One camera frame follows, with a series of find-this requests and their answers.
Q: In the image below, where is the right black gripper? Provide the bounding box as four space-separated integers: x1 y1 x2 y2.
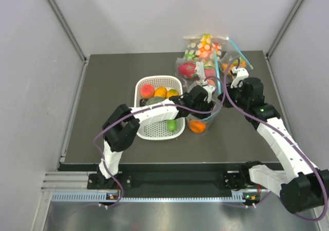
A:
217 81 249 110

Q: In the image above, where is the clear zip bag with vegetables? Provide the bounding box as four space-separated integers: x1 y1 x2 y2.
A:
186 90 222 134

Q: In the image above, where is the green fake cucumber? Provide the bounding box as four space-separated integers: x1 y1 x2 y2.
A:
167 119 177 132

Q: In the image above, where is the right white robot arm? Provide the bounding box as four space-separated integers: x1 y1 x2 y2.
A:
222 77 328 217

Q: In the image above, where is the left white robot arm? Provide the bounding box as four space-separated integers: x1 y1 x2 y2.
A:
94 85 215 188

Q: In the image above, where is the yellow orange fake mango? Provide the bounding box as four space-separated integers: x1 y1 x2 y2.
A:
166 89 179 99

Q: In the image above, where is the zip bag with dragon fruit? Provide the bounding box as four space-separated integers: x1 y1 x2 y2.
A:
175 58 220 89

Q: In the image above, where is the orange fake tangerine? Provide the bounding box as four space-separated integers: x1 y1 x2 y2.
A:
188 120 207 133

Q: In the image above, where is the orange fake orange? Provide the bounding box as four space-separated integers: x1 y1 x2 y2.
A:
154 86 167 98

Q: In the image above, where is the small zip bag with oranges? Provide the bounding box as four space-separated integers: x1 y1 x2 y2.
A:
220 51 253 75

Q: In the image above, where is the green fake melon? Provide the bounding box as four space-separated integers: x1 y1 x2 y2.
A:
145 96 165 106

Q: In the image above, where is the red fake peach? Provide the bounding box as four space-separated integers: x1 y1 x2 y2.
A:
140 84 155 99

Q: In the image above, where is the polka dot fruit bag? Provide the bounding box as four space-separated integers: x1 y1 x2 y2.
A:
184 33 229 61

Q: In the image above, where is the dark fake fruit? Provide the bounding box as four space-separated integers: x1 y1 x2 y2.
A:
139 98 148 107

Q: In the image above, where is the white perforated plastic basket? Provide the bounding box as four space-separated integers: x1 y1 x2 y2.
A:
133 75 185 140

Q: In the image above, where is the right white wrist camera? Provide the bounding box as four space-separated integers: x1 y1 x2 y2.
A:
230 67 249 88

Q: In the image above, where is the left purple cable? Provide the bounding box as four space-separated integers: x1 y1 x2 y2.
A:
93 76 227 207

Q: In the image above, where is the purple cable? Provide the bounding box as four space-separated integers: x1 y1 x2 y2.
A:
93 76 227 207
223 57 329 222

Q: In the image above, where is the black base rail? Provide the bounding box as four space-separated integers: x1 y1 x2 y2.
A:
87 161 260 195

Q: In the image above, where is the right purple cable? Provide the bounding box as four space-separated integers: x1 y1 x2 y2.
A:
223 57 329 222

